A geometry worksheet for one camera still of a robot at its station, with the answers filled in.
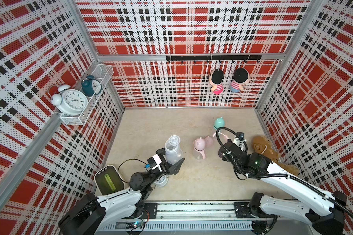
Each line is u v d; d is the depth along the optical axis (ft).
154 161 1.77
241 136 2.04
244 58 2.87
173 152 1.74
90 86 2.33
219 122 2.97
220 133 2.36
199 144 2.63
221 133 2.36
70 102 2.03
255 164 1.60
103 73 2.98
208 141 3.20
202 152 2.75
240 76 3.06
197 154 2.99
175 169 1.93
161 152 2.02
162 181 2.62
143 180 1.81
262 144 2.89
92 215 1.38
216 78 3.20
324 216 1.32
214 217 2.40
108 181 2.57
